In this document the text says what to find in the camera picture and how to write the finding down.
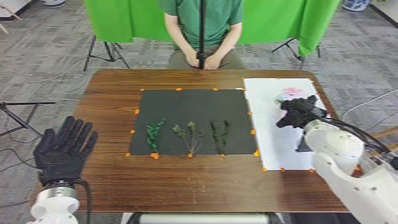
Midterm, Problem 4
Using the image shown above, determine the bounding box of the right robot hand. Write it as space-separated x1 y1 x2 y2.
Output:
273 94 328 130

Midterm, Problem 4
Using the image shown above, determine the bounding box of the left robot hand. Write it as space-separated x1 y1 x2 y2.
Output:
31 115 99 188

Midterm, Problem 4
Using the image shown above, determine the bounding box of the dark mat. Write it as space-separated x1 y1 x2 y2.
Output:
127 88 261 157

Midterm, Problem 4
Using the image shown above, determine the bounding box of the person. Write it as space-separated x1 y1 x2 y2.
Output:
156 0 246 71

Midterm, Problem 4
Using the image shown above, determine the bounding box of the pink flower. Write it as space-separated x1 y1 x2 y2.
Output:
275 86 310 103

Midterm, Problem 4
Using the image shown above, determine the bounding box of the white sheet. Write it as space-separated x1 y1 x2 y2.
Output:
241 77 330 173

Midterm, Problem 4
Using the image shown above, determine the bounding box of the black tripod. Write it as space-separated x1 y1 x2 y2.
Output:
0 101 58 138

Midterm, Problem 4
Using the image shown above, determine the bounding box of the green sprig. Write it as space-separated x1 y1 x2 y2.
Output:
170 120 206 155
143 117 168 153
209 119 232 155

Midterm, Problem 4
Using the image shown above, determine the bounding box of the black cloth stand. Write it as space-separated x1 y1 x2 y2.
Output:
269 36 325 70
81 34 133 72

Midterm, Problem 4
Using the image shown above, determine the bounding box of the black stand pole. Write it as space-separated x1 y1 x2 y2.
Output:
197 0 207 70

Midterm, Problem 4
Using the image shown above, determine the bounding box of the pale grey bar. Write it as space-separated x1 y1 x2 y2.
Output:
126 212 285 224

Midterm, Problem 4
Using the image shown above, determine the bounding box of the blue white vase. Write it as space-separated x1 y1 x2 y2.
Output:
38 0 69 9
341 0 373 13

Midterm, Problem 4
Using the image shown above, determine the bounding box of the white floor cable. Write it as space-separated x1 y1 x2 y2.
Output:
341 88 398 122

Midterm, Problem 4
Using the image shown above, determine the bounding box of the black cable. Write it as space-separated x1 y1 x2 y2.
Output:
72 179 95 224

